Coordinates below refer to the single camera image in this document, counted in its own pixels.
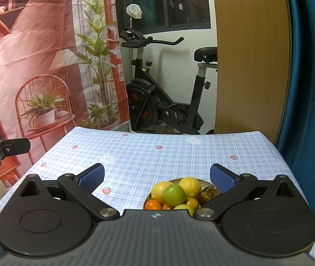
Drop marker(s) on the round green apple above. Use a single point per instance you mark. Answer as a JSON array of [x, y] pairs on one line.
[[175, 194]]

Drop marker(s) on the white cap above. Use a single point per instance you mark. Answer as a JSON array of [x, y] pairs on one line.
[[134, 11]]

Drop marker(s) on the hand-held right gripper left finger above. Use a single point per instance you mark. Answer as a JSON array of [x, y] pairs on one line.
[[91, 178]]

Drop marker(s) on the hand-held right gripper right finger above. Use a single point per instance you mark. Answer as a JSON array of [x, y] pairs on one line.
[[222, 178]]

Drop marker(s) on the printed backdrop cloth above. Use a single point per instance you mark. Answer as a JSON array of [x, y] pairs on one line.
[[35, 47]]

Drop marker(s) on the small orange tangerine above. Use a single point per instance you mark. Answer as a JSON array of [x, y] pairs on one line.
[[153, 205], [168, 207], [192, 202]]

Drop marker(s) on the beige round plate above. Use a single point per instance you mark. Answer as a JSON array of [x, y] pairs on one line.
[[205, 182]]

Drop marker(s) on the brown dried fruit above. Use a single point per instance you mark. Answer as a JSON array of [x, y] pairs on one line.
[[208, 194]]

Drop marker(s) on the yellow-green apple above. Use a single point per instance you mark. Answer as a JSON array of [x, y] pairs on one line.
[[183, 208]]

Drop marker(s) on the large yellow lemon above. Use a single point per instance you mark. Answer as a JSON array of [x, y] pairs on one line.
[[161, 191]]

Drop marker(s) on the black exercise bike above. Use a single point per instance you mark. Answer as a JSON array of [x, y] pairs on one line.
[[146, 102]]

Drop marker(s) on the wooden door panel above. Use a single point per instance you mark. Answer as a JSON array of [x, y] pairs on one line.
[[249, 61]]

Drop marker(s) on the dark blue curtain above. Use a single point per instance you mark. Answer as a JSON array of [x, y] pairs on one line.
[[312, 88]]

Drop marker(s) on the small yellow lemon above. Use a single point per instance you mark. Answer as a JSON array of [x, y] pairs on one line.
[[190, 187]]

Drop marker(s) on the dark window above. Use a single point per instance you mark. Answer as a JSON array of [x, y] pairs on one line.
[[152, 2]]

